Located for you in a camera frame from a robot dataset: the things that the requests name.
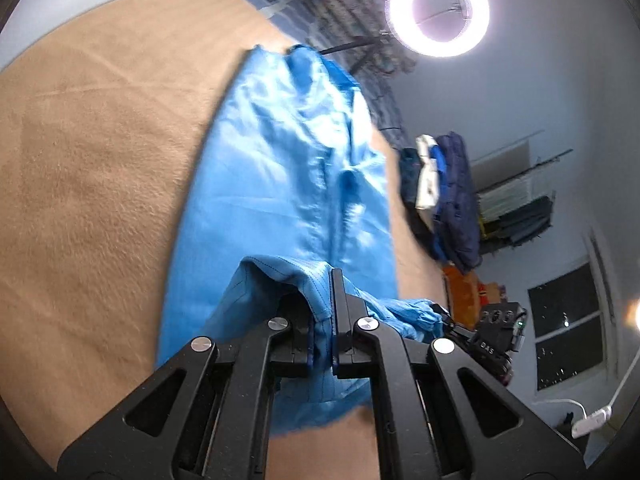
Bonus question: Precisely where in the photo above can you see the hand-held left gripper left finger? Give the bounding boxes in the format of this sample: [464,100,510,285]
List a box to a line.
[57,292,316,480]

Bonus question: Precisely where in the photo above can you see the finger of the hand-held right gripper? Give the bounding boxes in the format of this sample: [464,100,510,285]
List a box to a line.
[430,302,457,334]

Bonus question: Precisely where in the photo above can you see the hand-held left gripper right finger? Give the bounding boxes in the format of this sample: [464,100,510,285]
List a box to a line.
[330,268,586,480]

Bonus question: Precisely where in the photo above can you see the light blue jacket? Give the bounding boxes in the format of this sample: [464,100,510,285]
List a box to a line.
[156,44,446,433]

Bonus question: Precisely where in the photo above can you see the dark hanging clothes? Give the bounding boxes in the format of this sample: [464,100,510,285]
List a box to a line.
[492,192,558,248]

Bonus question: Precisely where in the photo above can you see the black clothes rack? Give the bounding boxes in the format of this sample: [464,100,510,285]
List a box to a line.
[470,130,576,251]

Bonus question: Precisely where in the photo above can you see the orange patterned cloth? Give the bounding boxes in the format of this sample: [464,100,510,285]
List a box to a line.
[442,264,483,328]

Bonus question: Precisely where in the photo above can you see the cardboard box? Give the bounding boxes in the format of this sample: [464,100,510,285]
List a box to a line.
[480,282,506,306]

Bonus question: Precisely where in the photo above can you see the dark window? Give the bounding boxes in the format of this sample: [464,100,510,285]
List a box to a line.
[527,262,613,393]

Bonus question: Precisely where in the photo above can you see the navy padded jacket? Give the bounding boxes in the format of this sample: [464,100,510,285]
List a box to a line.
[432,131,483,273]

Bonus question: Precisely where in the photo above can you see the white striped towel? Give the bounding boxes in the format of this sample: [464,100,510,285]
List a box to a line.
[477,177,533,223]

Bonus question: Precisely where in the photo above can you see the white garment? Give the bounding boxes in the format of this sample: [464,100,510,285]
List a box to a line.
[415,135,442,211]

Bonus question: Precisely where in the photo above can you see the glowing white lamp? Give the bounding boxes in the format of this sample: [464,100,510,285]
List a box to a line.
[624,296,640,335]

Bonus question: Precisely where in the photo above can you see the dark teal garment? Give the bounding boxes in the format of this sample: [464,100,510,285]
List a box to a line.
[399,147,426,208]

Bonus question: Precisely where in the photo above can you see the royal blue garment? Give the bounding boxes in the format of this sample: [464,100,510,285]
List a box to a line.
[432,145,447,261]

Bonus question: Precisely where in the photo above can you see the tan blanket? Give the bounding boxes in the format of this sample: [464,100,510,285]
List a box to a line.
[0,0,451,480]

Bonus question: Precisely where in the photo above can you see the black tripod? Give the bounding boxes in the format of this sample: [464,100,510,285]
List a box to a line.
[317,30,401,76]

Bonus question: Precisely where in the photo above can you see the floral folded quilt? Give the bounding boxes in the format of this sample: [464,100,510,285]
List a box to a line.
[292,0,418,78]

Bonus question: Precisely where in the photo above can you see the blue checked mat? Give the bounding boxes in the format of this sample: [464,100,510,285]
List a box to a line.
[227,0,401,133]

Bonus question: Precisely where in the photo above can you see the white power strip with cables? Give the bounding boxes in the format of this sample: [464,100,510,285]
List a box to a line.
[535,397,615,439]

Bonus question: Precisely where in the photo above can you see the white ring light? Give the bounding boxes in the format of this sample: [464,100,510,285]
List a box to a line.
[385,0,491,58]

